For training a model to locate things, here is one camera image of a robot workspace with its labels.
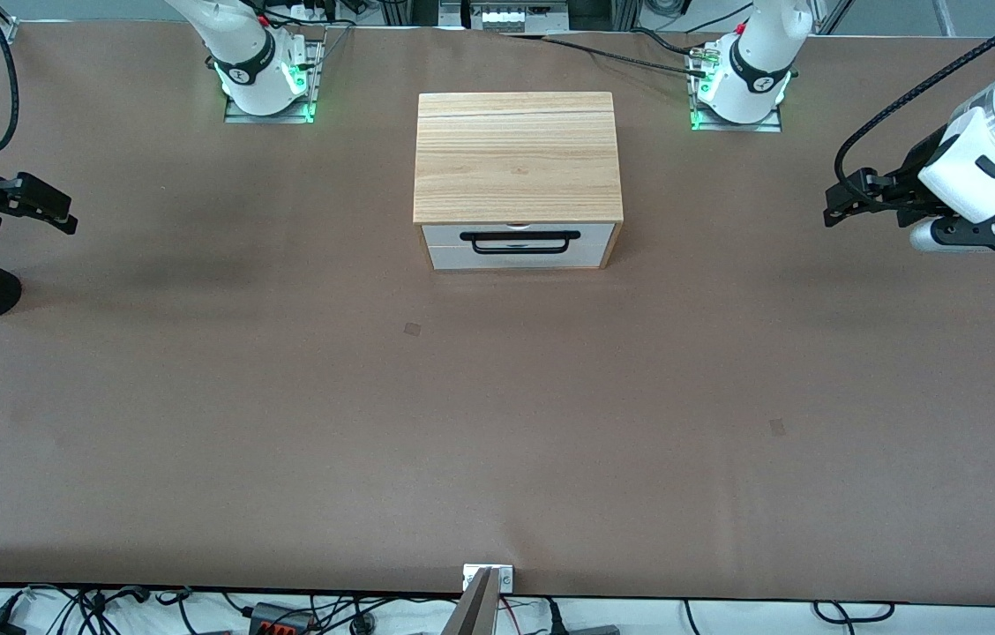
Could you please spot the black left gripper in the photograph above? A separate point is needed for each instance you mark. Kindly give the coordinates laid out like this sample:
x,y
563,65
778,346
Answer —
x,y
914,177

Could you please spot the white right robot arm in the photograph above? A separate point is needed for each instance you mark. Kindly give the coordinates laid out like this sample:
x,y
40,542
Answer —
x,y
242,44

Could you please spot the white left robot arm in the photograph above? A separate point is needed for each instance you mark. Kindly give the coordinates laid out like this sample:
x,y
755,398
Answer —
x,y
991,150

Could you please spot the light wooden drawer cabinet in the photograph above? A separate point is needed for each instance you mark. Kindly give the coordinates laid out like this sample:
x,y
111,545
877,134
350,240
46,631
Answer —
x,y
515,159

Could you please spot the black adapter with orange plugs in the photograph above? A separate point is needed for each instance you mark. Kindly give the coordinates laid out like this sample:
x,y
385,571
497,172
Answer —
x,y
281,619

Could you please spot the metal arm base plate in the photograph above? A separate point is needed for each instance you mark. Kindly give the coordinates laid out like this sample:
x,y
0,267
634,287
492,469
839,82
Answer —
x,y
771,123
237,115

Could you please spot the aluminium corner bracket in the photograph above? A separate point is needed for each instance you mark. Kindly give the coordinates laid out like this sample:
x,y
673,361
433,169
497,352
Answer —
x,y
2,32

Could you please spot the small metal mount bracket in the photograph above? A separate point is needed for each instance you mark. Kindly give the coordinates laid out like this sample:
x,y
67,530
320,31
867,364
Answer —
x,y
506,578

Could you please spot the brown camera post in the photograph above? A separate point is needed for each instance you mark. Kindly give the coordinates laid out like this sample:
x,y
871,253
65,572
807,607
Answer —
x,y
473,613

